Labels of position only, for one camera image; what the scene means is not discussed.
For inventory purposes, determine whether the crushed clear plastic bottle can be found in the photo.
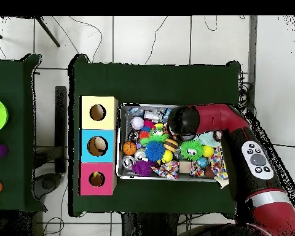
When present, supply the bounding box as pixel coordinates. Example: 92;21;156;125
127;106;171;123

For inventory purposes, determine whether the blue fuzzy ball toy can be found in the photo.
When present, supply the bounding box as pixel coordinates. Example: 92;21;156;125
144;140;166;162

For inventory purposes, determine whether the toy hamburger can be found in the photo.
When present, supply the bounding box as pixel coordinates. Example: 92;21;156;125
163;138;179;153

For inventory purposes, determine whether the shallow clear mesh bin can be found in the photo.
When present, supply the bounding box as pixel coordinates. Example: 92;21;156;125
116;103;230;184

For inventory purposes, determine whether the wooden box with three holes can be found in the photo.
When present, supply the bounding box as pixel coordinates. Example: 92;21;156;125
77;95;119;197

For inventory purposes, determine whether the white dimpled ball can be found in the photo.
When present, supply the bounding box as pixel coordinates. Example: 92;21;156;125
130;116;145;130

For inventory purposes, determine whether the small toy basketball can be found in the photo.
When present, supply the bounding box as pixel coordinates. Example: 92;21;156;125
122;141;138;156

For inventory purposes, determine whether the purple spiky toy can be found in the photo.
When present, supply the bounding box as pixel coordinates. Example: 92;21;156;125
131;159;155;177

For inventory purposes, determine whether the dark green tablecloth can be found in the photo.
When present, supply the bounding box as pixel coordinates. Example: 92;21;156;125
0;53;48;213
68;53;242;219

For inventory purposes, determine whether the green fuzzy toy with eyes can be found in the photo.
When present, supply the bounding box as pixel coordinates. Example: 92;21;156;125
180;140;204;162

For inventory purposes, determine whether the mint green cloth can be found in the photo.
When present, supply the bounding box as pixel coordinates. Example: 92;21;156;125
199;131;221;147

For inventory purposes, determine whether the colourful dotted cloth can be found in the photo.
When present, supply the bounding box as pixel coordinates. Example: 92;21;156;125
210;146;230;189

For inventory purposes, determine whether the black tripod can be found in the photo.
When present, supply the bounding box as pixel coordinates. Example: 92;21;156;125
0;16;61;48

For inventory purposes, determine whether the thin black floor cable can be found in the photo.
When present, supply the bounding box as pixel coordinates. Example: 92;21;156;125
144;16;169;65
68;16;103;63
203;16;219;32

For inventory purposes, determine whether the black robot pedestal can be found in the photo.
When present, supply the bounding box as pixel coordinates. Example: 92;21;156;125
121;212;180;236

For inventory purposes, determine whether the black cable bundle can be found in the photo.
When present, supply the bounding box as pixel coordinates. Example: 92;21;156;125
237;69;258;116

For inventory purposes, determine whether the grey floor cable cover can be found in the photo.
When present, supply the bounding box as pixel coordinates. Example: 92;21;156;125
246;15;258;116

